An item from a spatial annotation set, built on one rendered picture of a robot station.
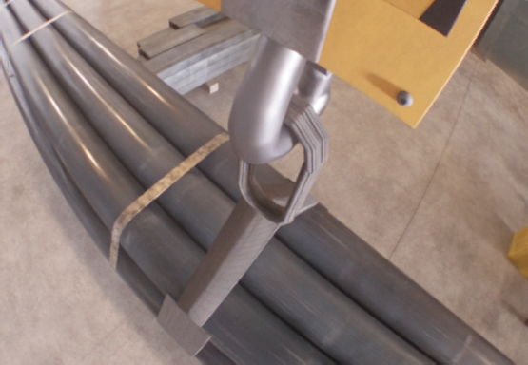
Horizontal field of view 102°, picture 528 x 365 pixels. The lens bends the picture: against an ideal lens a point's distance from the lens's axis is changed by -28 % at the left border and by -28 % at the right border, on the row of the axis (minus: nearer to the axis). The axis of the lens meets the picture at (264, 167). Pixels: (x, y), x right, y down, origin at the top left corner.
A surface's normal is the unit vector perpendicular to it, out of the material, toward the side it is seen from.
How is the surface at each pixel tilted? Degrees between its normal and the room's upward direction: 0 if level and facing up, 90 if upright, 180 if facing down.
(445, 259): 0
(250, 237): 51
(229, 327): 11
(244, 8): 90
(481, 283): 0
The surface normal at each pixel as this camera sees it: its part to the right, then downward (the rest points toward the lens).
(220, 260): -0.45, 0.14
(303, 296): 0.06, -0.48
